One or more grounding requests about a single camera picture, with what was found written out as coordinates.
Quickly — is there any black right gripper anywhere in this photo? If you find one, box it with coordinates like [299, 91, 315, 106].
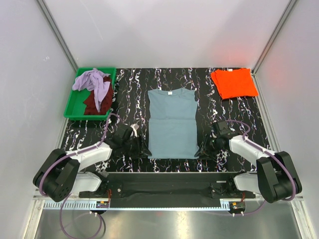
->
[194, 134, 223, 160]

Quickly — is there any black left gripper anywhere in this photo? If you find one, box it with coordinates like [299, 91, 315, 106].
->
[122, 135, 152, 159]

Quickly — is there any grey blue t shirt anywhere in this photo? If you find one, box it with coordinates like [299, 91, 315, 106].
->
[148, 88, 198, 159]

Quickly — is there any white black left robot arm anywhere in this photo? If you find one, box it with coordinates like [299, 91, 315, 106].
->
[32, 124, 152, 202]

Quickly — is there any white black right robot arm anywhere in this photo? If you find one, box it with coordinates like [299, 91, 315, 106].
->
[195, 120, 302, 203]

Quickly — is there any dark red t shirt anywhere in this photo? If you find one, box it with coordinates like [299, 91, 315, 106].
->
[83, 75, 115, 116]

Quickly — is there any folded orange t shirt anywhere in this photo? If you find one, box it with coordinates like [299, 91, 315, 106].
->
[211, 68, 259, 100]

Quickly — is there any green plastic bin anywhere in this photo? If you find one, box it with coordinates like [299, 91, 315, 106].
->
[64, 67, 117, 121]

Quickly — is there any lilac t shirt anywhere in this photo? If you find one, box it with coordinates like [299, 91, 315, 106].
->
[72, 68, 111, 112]

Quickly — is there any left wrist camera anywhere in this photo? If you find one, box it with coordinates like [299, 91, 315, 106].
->
[130, 123, 140, 137]

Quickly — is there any white slotted cable duct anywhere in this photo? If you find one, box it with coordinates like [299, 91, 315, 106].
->
[43, 199, 230, 211]

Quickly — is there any aluminium frame rail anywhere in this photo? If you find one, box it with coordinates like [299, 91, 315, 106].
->
[32, 189, 303, 201]

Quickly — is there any right corner frame post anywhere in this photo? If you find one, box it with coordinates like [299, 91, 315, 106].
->
[251, 0, 300, 74]

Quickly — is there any corner frame post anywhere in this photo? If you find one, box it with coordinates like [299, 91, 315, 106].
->
[251, 0, 300, 74]
[35, 0, 78, 72]

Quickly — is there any left corner frame post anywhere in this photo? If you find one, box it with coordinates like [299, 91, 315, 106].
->
[35, 0, 78, 72]

